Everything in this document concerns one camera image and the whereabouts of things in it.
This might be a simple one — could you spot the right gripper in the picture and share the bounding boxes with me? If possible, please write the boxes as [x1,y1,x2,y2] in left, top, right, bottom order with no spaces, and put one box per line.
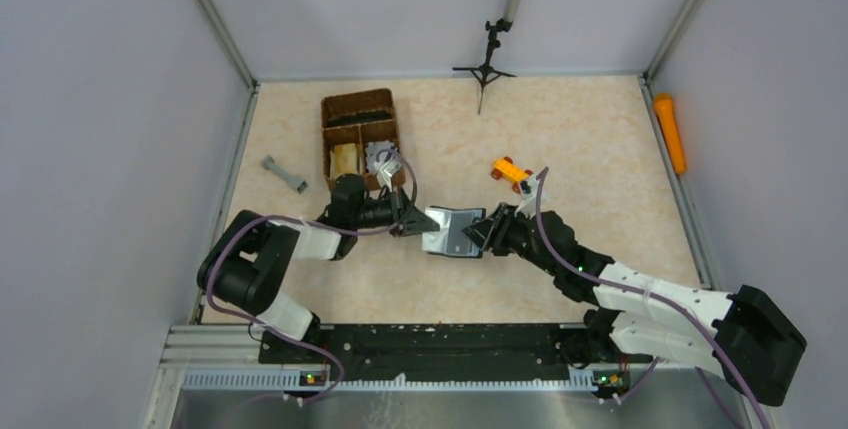
[462,201,559,276]

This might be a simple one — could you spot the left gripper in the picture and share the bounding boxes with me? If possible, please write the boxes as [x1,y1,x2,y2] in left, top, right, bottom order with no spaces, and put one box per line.
[352,184,439,237]

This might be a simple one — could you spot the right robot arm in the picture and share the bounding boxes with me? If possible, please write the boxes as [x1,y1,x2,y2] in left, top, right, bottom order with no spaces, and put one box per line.
[463,204,807,407]

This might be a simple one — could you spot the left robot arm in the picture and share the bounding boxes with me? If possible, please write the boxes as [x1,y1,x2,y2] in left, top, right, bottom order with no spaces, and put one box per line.
[196,174,440,363]

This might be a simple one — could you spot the gold cards in basket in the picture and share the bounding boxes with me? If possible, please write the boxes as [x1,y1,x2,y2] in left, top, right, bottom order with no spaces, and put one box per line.
[329,143,361,179]

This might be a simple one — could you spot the orange toy brick car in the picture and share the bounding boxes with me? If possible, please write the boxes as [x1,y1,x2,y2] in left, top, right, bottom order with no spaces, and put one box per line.
[490,156,533,194]

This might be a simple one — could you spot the brown wicker basket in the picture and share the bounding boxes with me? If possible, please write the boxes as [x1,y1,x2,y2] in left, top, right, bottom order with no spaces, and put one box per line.
[320,88,402,191]

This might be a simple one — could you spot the grey plastic connector piece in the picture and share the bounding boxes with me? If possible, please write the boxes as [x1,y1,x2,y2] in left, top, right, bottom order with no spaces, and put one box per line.
[260,155,309,194]

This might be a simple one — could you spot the black mini tripod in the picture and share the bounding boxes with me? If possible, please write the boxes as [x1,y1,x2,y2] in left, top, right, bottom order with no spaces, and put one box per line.
[451,18,516,115]

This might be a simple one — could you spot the orange flashlight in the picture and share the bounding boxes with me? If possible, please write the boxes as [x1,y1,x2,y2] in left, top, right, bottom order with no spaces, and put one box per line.
[653,93,687,175]

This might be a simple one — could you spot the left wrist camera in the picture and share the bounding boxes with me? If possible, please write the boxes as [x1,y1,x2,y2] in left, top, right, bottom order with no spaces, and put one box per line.
[374,158,403,190]

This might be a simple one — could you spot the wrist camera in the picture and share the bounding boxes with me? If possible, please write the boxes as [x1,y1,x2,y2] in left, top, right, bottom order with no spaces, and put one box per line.
[516,175,539,218]
[374,158,403,190]

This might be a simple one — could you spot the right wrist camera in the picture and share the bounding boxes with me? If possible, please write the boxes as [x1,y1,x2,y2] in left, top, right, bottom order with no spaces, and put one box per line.
[516,175,539,218]

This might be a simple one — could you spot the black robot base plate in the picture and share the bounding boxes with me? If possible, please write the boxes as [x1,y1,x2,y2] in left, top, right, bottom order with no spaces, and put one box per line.
[258,323,651,382]

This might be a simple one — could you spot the white slotted cable duct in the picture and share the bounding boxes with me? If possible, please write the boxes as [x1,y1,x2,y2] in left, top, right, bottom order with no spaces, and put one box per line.
[181,369,598,393]

